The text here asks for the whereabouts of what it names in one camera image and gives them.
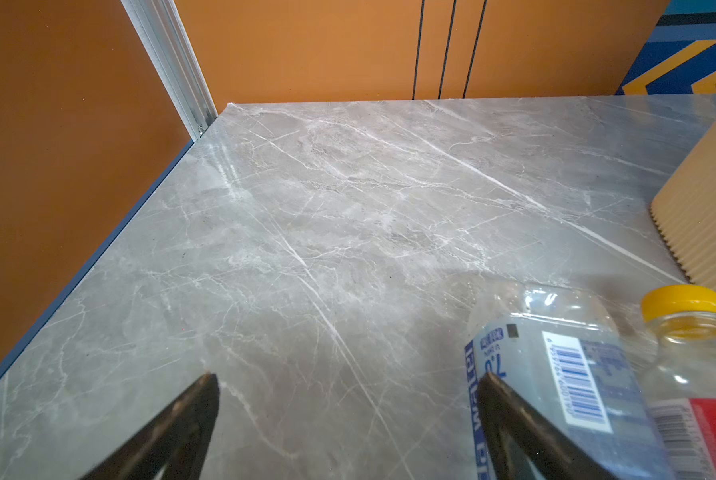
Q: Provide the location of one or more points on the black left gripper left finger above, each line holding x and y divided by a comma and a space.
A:
174, 444

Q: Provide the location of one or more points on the clear bottle blue label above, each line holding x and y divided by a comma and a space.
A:
560, 350

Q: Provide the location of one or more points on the aluminium corner post left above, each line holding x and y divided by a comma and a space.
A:
164, 37

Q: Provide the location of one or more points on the cream plastic waste bin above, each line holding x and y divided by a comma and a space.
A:
684, 212

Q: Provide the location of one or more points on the clear bottle yellow cap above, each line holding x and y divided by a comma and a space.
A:
680, 384

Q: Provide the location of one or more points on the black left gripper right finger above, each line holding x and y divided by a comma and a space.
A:
507, 417

